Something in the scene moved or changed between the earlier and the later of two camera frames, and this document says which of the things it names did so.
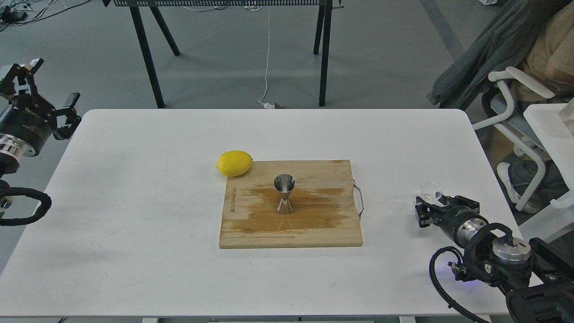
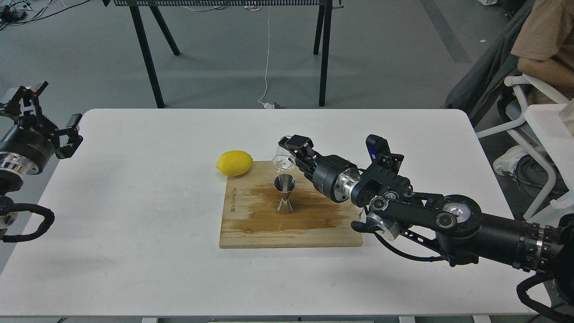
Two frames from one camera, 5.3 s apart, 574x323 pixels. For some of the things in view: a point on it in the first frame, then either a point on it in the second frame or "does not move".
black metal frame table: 323,23 does not move
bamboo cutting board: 323,201 does not move
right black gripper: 462,223 → 332,175
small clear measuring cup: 428,189 → 284,159
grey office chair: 506,101 → 528,92
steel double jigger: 284,183 does not move
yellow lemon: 234,163 does not move
